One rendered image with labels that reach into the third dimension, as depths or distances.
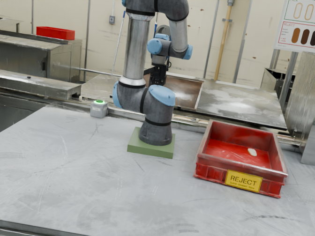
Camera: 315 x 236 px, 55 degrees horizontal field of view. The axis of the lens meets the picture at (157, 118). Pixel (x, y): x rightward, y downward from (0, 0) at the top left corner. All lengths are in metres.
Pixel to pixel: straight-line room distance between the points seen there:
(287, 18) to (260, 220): 1.70
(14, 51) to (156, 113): 3.51
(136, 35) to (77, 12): 4.74
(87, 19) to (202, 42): 2.08
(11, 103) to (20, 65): 2.57
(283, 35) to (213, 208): 1.68
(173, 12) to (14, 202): 0.84
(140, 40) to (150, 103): 0.26
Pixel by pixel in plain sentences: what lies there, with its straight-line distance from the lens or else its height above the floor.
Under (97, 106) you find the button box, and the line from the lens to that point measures 1.66.
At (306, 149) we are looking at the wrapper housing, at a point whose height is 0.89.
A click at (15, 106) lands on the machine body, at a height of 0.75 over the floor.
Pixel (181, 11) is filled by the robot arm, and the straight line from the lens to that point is 1.22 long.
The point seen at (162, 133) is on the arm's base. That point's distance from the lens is 1.30.
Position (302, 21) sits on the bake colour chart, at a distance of 2.47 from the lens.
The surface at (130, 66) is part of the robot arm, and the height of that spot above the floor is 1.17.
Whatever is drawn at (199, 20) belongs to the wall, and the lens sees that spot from 5.36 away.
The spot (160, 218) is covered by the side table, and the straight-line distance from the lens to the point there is 0.93.
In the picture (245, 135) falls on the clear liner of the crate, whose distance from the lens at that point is 1.56.
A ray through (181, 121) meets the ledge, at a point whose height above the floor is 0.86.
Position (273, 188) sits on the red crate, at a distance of 1.18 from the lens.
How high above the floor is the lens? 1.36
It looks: 18 degrees down
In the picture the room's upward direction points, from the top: 8 degrees clockwise
